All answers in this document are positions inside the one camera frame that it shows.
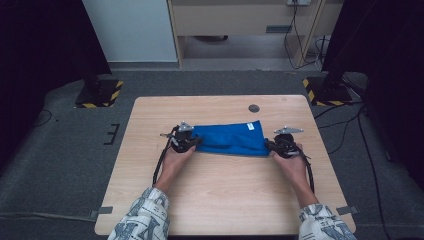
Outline person's right hand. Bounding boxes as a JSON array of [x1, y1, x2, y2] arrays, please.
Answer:
[[271, 143, 310, 191]]

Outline long black floor cable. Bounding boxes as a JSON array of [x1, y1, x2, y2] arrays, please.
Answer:
[[356, 105, 392, 240]]

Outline grey tape strip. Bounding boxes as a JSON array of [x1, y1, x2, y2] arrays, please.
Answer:
[[88, 206, 114, 220], [335, 205, 361, 216]]

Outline person's left hand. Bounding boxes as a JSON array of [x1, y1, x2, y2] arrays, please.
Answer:
[[160, 145, 198, 183]]

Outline black hanging power cable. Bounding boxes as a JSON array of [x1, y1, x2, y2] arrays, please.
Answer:
[[282, 0, 329, 71]]

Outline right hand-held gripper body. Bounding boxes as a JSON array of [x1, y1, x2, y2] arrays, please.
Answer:
[[273, 125, 305, 160]]

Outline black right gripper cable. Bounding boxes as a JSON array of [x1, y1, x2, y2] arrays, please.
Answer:
[[290, 143, 316, 194]]

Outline blue towel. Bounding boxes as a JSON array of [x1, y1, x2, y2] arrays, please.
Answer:
[[192, 120, 270, 157]]

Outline thin black floor cable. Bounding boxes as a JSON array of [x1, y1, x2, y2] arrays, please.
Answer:
[[32, 108, 54, 128]]

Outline black curtain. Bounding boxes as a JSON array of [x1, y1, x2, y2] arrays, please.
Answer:
[[0, 0, 113, 169], [321, 0, 424, 193]]

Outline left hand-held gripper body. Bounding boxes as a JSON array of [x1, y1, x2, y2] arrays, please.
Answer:
[[160, 121, 198, 154]]

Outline black stand with striped base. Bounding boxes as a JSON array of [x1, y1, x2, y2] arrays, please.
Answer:
[[73, 49, 125, 109], [302, 49, 354, 107]]

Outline white cabinet panel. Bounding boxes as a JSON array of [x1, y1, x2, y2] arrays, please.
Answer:
[[82, 0, 178, 63]]

